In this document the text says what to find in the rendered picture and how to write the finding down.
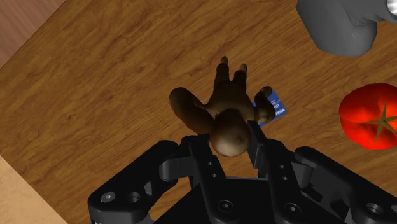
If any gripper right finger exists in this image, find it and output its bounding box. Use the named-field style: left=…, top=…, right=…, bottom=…
left=247, top=120, right=397, bottom=224

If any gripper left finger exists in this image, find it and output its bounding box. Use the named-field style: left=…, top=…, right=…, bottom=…
left=87, top=134, right=237, bottom=224

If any blue bank card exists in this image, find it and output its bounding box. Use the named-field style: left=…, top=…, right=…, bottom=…
left=251, top=90, right=288, bottom=128

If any red tomato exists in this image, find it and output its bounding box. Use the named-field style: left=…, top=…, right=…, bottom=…
left=338, top=83, right=397, bottom=151

